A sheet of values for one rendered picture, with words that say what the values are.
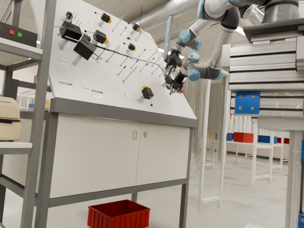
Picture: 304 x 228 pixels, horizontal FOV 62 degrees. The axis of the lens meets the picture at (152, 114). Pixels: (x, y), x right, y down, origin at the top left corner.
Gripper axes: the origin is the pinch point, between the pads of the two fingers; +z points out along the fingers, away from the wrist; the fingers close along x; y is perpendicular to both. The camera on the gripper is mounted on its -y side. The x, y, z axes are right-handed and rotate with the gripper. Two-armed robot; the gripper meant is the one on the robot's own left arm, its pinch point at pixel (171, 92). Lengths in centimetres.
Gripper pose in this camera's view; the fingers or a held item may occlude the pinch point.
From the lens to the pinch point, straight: 188.2
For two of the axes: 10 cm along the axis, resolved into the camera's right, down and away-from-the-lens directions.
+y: 3.8, -6.1, 6.9
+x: -8.5, -5.3, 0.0
